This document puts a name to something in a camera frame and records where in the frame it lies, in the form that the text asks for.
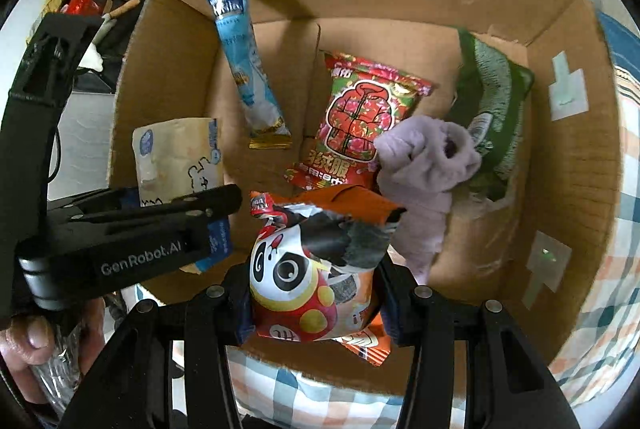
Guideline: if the green snack bag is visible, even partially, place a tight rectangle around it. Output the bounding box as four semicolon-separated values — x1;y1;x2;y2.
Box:
446;29;535;201

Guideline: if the white goose plush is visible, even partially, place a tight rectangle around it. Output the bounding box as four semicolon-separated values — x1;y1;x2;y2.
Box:
79;0;141;72

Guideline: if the red jacket snack bag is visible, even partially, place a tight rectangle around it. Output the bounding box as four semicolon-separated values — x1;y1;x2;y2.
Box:
284;51;435;190

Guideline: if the purple fuzzy sock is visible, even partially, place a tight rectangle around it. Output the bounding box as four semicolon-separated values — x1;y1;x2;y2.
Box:
374;115;482;285

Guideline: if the left hand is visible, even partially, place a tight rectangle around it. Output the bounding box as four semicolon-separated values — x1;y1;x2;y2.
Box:
1;298;105;404

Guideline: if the yellow tissue pack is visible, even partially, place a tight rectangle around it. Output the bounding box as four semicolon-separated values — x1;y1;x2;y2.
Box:
130;117;234;275

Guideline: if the cardboard box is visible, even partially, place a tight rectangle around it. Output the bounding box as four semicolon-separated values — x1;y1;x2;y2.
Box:
106;0;624;398

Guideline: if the plaid tablecloth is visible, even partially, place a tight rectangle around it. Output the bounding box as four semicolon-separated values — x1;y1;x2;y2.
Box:
134;10;640;429

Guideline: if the blue long snack pack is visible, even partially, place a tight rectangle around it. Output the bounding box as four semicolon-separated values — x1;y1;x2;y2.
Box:
206;0;292;149

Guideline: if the orange panda snack bag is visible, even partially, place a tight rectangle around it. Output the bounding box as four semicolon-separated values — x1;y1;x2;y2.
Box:
248;184;405;366

